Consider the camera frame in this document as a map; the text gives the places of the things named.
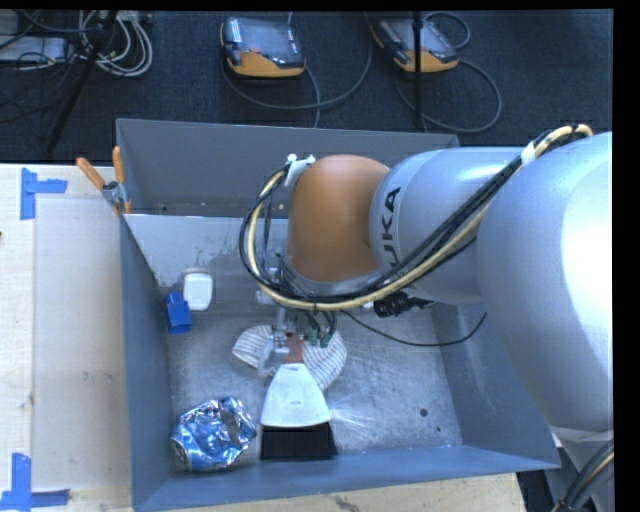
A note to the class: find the white plastic box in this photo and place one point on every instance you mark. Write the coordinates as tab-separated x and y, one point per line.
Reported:
198	290

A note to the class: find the crumpled blue foil packet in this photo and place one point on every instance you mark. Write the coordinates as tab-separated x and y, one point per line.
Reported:
212	435

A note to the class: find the pale wood board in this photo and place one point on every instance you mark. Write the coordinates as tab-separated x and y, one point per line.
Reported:
80	340

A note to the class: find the grey metal bin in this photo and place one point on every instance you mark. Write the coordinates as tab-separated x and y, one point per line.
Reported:
390	400

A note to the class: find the white brush with black bristles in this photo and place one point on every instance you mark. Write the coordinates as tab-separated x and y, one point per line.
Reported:
295	405

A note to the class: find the black cylinder on white bracket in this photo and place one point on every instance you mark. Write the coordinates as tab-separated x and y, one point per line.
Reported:
392	305

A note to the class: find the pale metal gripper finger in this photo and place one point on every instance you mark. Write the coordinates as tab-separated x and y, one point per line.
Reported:
263	361
278	361

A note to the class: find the white striped cloth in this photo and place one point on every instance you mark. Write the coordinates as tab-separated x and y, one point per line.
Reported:
327	362

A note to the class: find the blue block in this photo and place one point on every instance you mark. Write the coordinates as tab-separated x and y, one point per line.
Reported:
178	312

